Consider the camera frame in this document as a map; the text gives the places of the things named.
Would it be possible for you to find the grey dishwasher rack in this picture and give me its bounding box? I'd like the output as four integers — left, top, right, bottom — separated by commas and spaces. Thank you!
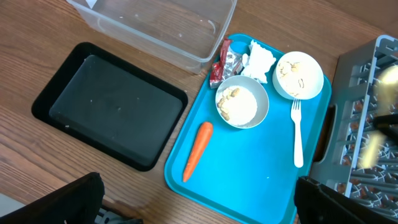
310, 35, 397, 223

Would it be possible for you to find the orange carrot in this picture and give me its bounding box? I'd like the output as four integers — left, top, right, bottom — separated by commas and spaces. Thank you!
183, 121, 213, 182

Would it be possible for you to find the crumpled white napkin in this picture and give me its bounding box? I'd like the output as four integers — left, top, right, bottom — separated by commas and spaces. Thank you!
241, 40, 276, 83

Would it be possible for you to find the cream bowl with peanuts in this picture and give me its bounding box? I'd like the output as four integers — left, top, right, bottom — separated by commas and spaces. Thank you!
272, 51, 324, 100

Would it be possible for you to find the teal plastic tray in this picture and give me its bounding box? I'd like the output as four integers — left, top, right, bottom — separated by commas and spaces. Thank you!
164, 33, 333, 224

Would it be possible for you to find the red silver foil wrapper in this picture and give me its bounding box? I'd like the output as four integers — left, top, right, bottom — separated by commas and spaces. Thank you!
209, 39, 243, 88

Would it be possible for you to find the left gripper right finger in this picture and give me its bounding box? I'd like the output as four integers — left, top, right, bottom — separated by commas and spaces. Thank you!
294, 176, 392, 224

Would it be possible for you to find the yellow plastic spoon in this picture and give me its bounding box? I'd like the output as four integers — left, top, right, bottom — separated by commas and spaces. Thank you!
359, 65, 397, 169

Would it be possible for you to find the grey bowl with rice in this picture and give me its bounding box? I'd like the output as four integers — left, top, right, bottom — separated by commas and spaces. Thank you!
215, 75, 269, 129

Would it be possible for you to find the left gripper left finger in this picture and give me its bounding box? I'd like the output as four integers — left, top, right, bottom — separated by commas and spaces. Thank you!
1, 172, 104, 224

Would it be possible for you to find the black plastic tray bin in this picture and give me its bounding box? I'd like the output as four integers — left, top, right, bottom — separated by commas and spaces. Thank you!
31, 42, 188, 172

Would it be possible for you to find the clear plastic bin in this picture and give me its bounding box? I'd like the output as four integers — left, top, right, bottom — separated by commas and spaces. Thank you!
67, 0, 237, 73

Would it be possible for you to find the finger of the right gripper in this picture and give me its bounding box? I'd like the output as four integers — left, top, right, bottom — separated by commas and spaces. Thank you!
373, 114, 398, 143

